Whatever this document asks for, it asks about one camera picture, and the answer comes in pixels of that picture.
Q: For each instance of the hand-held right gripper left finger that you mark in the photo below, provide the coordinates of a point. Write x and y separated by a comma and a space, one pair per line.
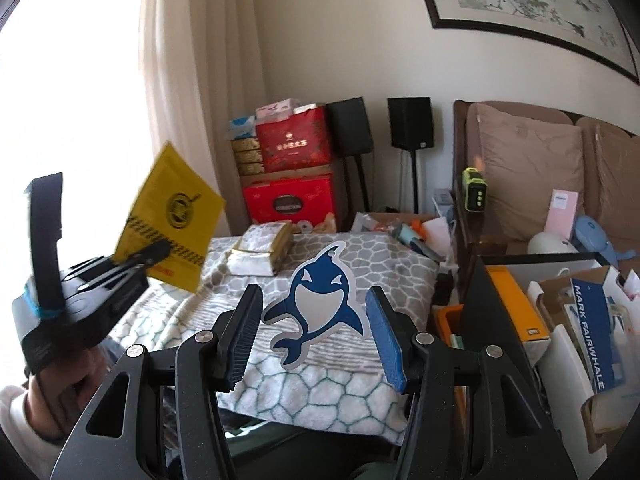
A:
245, 345

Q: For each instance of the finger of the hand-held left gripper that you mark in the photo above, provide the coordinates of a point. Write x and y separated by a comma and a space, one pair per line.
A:
150, 255

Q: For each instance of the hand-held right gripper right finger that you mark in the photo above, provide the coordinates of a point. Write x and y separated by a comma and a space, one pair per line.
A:
385, 340

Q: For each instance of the yellow envelope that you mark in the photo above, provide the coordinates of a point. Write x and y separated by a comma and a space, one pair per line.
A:
165, 220

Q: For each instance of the blue whale sticker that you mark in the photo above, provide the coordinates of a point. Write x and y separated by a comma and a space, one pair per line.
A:
320, 300

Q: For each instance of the gold tissue packet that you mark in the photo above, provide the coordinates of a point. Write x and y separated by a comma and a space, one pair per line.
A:
265, 237
250, 262

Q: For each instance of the person's left forearm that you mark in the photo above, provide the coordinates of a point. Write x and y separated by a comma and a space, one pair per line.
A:
20, 410

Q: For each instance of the person's left hand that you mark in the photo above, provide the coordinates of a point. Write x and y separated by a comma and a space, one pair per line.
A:
70, 390

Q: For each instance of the orange plastic crate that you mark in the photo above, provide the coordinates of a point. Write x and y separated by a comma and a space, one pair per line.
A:
447, 320

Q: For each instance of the grey patterned blanket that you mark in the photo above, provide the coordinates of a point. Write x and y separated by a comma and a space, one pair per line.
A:
310, 400

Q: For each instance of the person's dark clothing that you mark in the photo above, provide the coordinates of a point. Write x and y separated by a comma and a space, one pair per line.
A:
300, 450

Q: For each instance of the flat gold box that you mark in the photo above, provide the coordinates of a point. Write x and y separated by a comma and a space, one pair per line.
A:
246, 145
251, 167
248, 156

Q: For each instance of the orange grey box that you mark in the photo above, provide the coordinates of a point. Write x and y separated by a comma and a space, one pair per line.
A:
515, 300

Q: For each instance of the dark wooden side table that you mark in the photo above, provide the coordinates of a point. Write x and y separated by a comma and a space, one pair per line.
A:
480, 230

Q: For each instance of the light blue tissue pack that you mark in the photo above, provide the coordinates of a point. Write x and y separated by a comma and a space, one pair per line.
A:
242, 127

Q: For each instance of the black speaker stand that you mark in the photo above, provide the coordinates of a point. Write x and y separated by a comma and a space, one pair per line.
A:
362, 180
414, 180

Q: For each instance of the green black power station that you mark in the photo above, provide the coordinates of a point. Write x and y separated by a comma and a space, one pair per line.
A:
475, 190

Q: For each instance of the beige curtain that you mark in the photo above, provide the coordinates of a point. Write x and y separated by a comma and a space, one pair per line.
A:
200, 85

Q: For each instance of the red gift bag gold print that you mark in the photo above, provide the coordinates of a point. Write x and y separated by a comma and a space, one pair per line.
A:
295, 142

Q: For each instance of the white curved device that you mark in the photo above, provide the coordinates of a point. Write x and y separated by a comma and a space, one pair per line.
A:
550, 242

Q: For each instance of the pink white box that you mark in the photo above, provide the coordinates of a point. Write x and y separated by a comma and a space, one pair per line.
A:
275, 109

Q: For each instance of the blue white book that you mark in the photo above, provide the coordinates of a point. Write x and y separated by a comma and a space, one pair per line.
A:
595, 330

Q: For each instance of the black speaker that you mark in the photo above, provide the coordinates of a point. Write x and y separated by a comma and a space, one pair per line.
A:
350, 127
410, 122

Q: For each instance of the beige sofa cushion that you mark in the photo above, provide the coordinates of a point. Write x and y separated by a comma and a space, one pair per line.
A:
620, 185
525, 170

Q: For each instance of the brown sofa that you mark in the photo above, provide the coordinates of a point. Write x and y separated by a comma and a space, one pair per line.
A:
586, 125

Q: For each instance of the framed ink painting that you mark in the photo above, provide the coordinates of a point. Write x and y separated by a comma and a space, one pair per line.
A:
525, 0

